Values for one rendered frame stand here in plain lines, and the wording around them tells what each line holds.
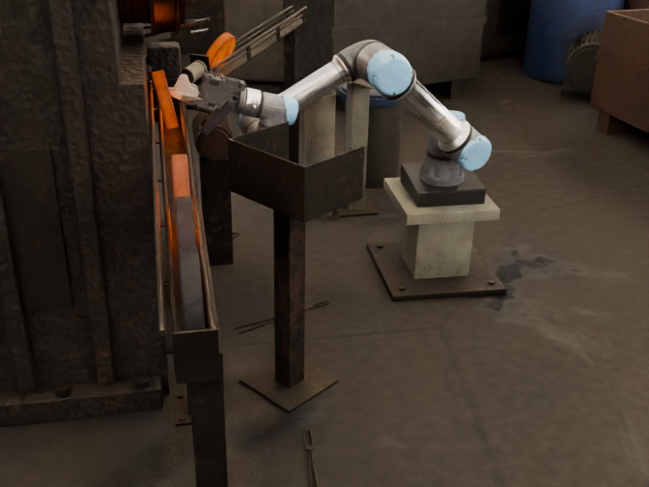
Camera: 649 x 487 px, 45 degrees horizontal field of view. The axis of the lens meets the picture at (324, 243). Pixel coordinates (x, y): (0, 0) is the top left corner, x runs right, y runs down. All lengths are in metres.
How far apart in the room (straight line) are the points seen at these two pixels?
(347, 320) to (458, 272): 0.48
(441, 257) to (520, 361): 0.51
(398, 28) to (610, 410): 2.82
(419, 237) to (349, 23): 1.99
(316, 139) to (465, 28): 1.97
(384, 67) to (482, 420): 1.00
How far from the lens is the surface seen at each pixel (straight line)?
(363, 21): 4.48
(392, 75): 2.27
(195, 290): 1.30
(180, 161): 1.65
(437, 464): 2.05
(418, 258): 2.73
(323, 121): 3.08
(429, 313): 2.63
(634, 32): 4.36
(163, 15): 2.16
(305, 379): 2.28
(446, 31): 4.80
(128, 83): 1.88
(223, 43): 2.79
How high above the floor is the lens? 1.36
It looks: 27 degrees down
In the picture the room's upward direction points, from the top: 1 degrees clockwise
